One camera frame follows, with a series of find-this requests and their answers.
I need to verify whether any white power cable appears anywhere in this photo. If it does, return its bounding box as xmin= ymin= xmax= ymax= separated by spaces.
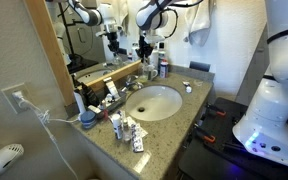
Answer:
xmin=11 ymin=90 xmax=82 ymax=180

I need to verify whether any blue round container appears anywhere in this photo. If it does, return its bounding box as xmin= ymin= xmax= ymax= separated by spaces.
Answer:
xmin=80 ymin=110 xmax=98 ymax=130

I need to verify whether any white oval sink basin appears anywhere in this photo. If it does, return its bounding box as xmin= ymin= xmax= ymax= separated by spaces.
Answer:
xmin=125 ymin=84 xmax=184 ymax=122

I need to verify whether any orange black clamp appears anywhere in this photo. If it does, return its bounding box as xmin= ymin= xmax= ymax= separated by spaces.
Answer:
xmin=205 ymin=103 xmax=228 ymax=118
xmin=193 ymin=126 xmax=217 ymax=145

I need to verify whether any white bottle with black cap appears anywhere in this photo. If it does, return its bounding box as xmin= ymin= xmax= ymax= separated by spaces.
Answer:
xmin=157 ymin=41 xmax=167 ymax=63

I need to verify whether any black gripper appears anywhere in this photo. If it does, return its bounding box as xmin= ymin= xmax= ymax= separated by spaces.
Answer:
xmin=137 ymin=30 xmax=156 ymax=63

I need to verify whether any spray can with orange cap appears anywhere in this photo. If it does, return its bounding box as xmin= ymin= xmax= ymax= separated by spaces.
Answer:
xmin=159 ymin=60 xmax=170 ymax=80

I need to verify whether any wood framed mirror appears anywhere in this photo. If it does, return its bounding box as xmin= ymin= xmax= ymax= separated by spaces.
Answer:
xmin=23 ymin=0 xmax=142 ymax=108

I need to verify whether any black pouch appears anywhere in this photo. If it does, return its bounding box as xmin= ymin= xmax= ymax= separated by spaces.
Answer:
xmin=81 ymin=82 xmax=101 ymax=108

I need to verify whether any white hair dryer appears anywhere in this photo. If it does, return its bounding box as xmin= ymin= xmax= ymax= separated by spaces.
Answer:
xmin=0 ymin=142 xmax=25 ymax=180

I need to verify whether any white ceramic mug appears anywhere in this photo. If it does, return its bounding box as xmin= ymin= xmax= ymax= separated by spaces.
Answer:
xmin=146 ymin=64 xmax=159 ymax=81

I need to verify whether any tall white plastic bottle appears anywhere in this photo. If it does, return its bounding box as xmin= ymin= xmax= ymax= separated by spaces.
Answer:
xmin=150 ymin=45 xmax=160 ymax=69

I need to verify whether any white spray can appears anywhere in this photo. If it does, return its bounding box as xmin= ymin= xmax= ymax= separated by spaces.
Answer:
xmin=111 ymin=113 xmax=124 ymax=141

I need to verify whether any white wall outlet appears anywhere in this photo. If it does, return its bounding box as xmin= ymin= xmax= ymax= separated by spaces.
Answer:
xmin=0 ymin=82 xmax=32 ymax=115

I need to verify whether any black robot cart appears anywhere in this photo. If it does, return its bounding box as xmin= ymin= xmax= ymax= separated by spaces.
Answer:
xmin=178 ymin=96 xmax=288 ymax=180

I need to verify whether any white cream tube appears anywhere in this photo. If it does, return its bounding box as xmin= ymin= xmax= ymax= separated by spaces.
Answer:
xmin=103 ymin=76 xmax=121 ymax=101

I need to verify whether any clear soap bottle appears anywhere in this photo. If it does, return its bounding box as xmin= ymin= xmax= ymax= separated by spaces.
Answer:
xmin=137 ymin=59 xmax=150 ymax=84

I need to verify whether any white hanging towel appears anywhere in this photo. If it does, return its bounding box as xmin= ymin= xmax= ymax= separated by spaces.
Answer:
xmin=183 ymin=0 xmax=216 ymax=47

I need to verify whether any white cylindrical bottle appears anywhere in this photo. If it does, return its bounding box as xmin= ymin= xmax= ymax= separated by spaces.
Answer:
xmin=72 ymin=90 xmax=87 ymax=115

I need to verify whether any chrome faucet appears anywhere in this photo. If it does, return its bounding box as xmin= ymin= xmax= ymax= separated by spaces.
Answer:
xmin=121 ymin=74 xmax=145 ymax=93

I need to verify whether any small clear bottle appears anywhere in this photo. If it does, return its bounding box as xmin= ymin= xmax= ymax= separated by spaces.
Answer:
xmin=122 ymin=117 xmax=132 ymax=143

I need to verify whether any black toiletry tray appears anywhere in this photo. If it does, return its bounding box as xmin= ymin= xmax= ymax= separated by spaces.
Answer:
xmin=98 ymin=91 xmax=129 ymax=113

